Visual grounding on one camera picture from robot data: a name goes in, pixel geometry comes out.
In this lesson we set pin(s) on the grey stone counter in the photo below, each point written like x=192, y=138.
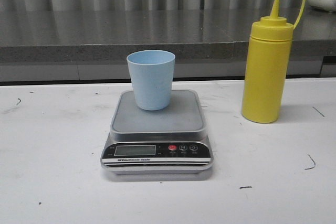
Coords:
x=92, y=46

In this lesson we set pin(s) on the silver electronic kitchen scale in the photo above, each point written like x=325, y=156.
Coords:
x=167, y=144

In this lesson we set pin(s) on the light blue plastic cup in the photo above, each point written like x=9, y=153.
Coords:
x=151, y=73

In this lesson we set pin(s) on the yellow squeeze bottle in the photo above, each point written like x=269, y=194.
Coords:
x=266, y=66

